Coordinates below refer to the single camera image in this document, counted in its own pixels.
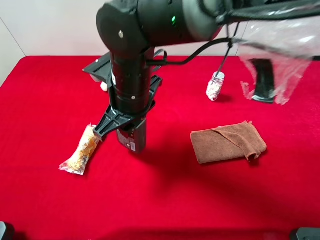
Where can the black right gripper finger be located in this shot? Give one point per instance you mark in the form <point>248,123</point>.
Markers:
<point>131,126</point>

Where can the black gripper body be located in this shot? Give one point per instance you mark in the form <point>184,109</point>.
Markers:
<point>128,80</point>

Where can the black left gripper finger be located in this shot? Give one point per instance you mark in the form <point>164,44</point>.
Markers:
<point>112,120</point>

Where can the dark green pump bottle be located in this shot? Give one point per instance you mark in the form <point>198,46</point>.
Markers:
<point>134,141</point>

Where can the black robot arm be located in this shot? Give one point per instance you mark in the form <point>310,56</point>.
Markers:
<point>132,29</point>

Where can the white plastic fitting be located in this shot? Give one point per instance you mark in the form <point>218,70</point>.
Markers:
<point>104,86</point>

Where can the packaged bread snack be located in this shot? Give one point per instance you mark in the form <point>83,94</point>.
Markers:
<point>88,143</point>

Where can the red tablecloth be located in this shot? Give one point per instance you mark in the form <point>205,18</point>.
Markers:
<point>46,103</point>

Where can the glass jar of white candies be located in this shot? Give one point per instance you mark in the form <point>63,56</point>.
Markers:
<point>215,85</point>

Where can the folded brown towel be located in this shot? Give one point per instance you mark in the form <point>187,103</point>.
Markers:
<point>229,142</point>

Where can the black base left corner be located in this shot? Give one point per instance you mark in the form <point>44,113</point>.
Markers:
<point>7,231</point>

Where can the black base corner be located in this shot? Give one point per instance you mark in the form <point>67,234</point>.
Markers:
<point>7,231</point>
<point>305,233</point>

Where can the black base right corner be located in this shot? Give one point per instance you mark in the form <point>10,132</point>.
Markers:
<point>305,233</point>

